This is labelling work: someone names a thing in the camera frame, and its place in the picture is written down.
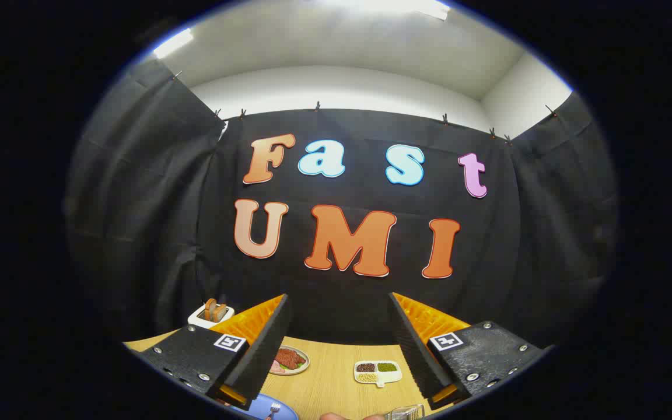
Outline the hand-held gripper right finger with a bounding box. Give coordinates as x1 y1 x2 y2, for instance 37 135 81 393
388 292 548 412

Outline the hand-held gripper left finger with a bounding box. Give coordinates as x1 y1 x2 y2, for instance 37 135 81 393
136 293 292 412

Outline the brown meat slice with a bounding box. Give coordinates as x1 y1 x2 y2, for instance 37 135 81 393
275 348 306 370

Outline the white divided dish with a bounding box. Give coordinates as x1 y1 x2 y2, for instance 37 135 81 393
353 360 403 389

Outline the oval grey food plate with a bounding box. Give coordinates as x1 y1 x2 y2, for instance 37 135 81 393
269 345 310 376

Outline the blue plate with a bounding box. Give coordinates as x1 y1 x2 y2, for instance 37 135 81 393
241 394 299 420

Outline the metal perforated basket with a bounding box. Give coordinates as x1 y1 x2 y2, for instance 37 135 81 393
384 404 425 420

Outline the white toaster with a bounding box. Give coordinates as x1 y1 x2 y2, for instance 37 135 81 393
188 303 235 329

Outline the ceiling light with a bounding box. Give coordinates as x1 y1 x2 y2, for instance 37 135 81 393
324 0 450 21
153 28 194 59

